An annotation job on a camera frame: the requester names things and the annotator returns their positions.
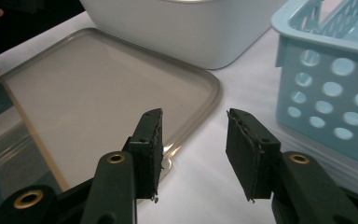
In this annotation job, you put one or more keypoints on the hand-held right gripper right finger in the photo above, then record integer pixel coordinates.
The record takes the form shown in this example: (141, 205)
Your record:
(251, 155)

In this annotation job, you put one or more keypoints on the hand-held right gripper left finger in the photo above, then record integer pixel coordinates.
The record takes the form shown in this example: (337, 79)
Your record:
(147, 155)

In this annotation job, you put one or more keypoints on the clear plastic tray lid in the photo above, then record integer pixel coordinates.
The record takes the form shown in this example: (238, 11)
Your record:
(105, 99)

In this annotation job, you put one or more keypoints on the blue perforated plastic basket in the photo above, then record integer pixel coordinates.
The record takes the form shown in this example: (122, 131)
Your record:
(329, 93)

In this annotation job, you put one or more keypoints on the white divided storage box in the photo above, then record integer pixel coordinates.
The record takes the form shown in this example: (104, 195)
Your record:
(183, 31)

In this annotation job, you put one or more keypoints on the white table mat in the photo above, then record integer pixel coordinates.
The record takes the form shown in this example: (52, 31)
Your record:
(245, 84)

